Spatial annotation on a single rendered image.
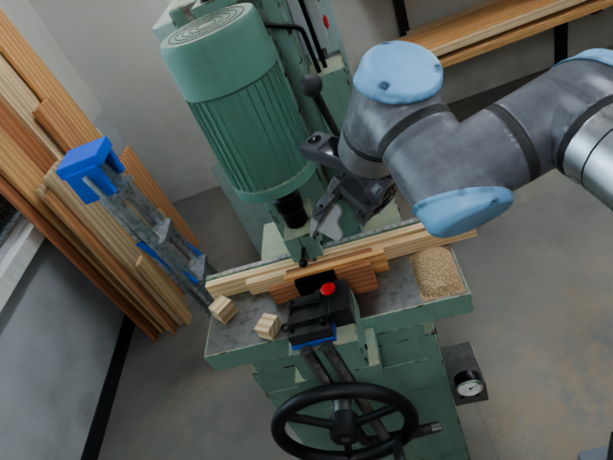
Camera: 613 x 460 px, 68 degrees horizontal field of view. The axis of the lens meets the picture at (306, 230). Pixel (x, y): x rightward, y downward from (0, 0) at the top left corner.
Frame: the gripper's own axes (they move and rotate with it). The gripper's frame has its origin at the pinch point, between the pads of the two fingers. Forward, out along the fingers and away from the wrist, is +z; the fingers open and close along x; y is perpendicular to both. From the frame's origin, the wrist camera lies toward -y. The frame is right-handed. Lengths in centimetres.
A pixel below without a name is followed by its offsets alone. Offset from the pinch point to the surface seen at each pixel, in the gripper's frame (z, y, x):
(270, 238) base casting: 61, -23, 6
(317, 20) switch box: -1.4, -34.1, 29.9
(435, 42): 113, -62, 174
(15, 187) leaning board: 101, -124, -43
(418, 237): 19.3, 12.8, 17.4
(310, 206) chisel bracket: 18.7, -9.2, 4.8
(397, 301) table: 19.5, 18.9, 2.6
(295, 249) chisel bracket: 18.8, -4.2, -5.1
